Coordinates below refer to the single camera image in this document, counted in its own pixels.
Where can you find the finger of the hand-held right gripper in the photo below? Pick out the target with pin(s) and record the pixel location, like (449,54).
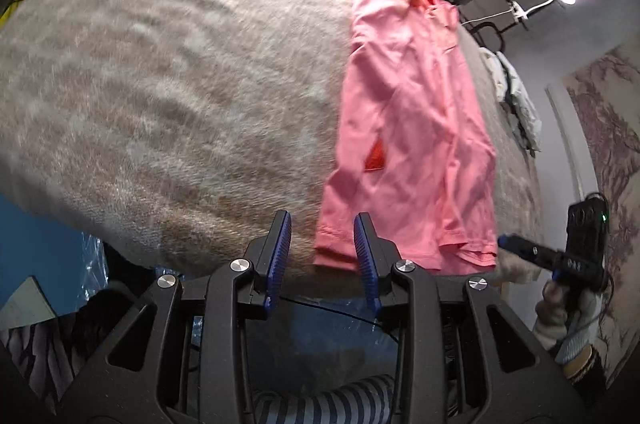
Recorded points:
(525,250)

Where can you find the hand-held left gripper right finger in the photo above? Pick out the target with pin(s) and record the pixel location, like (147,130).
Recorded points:
(365,261)

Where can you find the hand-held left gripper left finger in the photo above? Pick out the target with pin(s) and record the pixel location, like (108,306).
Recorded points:
(278,254)

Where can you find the pink shirt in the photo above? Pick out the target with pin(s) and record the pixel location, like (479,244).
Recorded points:
(415,113)

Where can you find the person's right forearm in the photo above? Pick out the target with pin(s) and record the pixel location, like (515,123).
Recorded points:
(585,366)

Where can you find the pile of light clothes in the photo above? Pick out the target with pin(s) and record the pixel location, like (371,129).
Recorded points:
(517,96)

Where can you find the person's right hand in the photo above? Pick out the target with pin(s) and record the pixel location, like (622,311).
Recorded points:
(560,319)

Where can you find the person's striped pant leg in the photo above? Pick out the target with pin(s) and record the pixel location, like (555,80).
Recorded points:
(325,401)

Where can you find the clear plastic bag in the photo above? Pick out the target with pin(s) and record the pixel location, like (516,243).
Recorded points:
(95,266)

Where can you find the beige blanket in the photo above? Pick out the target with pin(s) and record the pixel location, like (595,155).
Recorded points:
(175,78)

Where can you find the grey patterned cloth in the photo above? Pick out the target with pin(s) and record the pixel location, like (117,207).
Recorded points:
(40,359)

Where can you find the tree print wall hanging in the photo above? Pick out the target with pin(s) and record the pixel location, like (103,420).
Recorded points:
(607,184)

